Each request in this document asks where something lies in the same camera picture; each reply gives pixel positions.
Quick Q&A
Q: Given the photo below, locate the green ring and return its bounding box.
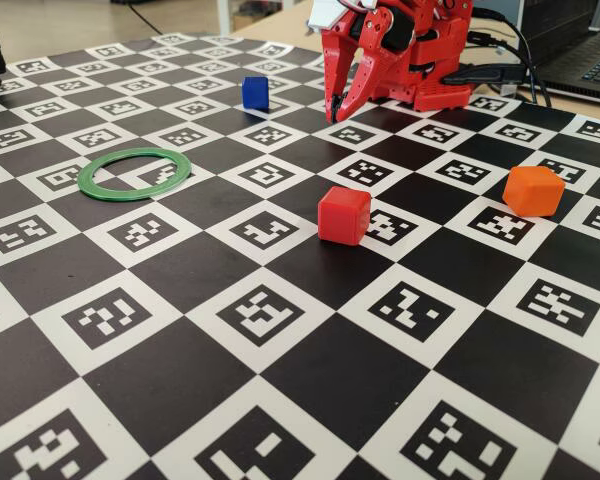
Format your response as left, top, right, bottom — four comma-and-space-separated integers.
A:
77, 148, 193, 203

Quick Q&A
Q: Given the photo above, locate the red cube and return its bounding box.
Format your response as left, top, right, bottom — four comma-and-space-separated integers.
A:
317, 185, 372, 246

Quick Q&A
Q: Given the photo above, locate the black white marker mat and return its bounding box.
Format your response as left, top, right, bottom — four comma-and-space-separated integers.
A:
0, 30, 600, 480

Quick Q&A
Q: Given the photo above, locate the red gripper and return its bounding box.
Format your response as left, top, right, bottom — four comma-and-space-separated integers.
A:
322, 0, 417, 125

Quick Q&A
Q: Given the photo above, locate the black laptop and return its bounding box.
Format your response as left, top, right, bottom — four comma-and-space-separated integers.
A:
519, 0, 600, 99

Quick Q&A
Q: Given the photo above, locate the orange cube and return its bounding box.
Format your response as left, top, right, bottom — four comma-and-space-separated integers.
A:
502, 165, 566, 218

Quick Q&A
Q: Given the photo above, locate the blue cube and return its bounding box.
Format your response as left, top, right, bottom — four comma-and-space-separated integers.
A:
241, 75, 271, 110

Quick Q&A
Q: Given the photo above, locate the black cable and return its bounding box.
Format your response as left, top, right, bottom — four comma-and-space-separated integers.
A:
467, 30, 544, 104
472, 7, 554, 107

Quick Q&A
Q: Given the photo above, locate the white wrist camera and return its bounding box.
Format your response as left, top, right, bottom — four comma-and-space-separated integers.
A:
307, 0, 354, 31

